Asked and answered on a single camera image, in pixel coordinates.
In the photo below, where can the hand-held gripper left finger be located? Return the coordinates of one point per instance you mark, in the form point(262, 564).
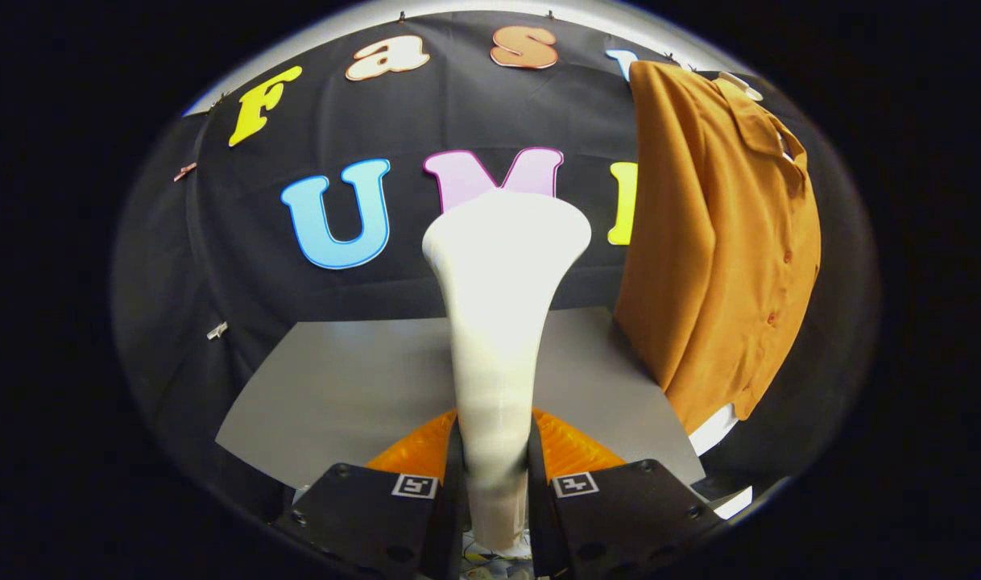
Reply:
point(454, 515)

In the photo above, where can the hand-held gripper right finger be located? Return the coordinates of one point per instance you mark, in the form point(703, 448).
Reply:
point(539, 515)

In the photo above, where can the white garment steamer head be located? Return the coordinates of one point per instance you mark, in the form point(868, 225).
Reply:
point(498, 322)

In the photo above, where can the orange button shirt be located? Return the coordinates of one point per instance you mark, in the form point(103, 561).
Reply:
point(716, 242)

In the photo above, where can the grey cabinet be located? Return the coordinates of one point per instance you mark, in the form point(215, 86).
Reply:
point(337, 387)

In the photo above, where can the white mannequin torso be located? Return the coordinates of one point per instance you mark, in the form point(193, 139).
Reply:
point(712, 435)

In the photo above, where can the silver clip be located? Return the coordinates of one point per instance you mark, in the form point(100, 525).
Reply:
point(217, 330)

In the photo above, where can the copper clip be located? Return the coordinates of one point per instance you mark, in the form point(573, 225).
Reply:
point(185, 171)

